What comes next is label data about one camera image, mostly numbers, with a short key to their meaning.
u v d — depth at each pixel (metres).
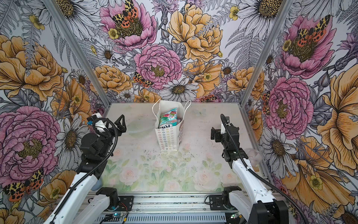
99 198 0.62
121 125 0.65
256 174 0.48
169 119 0.81
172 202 0.76
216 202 0.74
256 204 0.41
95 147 0.53
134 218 0.71
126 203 0.74
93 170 0.50
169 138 0.81
